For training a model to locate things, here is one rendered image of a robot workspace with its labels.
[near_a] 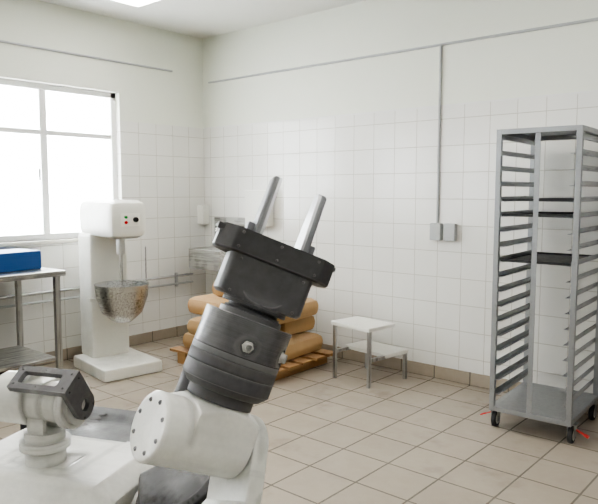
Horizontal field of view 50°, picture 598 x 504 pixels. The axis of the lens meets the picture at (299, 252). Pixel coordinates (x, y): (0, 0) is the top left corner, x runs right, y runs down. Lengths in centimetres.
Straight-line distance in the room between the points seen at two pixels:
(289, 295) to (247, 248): 6
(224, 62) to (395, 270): 276
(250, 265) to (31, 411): 40
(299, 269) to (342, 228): 496
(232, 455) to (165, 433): 8
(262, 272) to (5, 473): 46
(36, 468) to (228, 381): 39
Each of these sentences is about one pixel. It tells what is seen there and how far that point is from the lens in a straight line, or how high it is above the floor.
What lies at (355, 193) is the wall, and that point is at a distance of 549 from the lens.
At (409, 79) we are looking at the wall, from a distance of 528.
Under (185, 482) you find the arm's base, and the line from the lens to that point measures 82.
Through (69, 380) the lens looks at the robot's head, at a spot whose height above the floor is 123.
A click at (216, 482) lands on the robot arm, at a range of 68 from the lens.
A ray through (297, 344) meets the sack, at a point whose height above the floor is 23.
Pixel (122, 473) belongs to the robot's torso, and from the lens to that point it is 88.
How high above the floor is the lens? 146
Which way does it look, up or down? 5 degrees down
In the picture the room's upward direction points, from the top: straight up
